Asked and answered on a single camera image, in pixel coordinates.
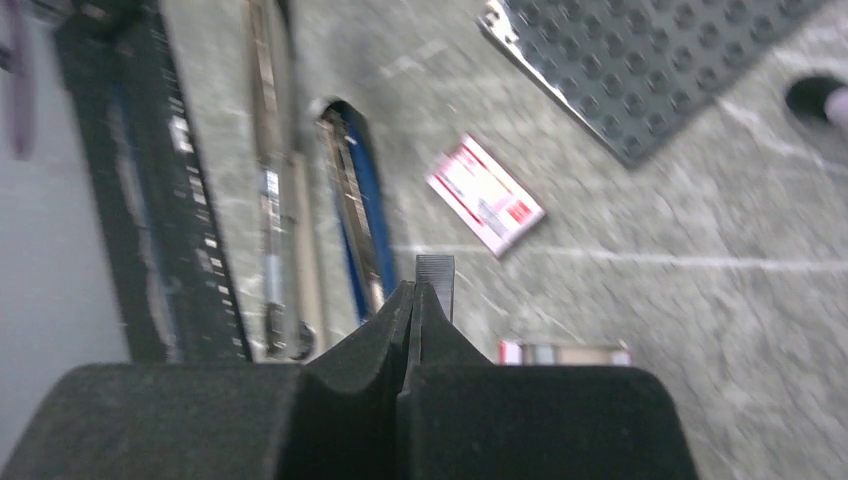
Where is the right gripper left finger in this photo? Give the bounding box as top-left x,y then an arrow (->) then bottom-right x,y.
1,282 -> 414,479

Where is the silver staple strip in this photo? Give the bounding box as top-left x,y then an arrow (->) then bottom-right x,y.
415,254 -> 456,323

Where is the red white staple box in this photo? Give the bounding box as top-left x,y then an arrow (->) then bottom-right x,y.
427,134 -> 546,258

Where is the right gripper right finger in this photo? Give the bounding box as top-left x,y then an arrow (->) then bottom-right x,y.
397,284 -> 698,479

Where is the black aluminium base frame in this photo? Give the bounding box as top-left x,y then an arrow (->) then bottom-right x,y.
33,1 -> 252,363

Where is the lavender music stand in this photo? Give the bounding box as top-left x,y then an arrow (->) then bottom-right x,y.
785,76 -> 847,130

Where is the right grey building baseplate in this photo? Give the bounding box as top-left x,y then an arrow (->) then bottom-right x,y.
477,0 -> 821,168

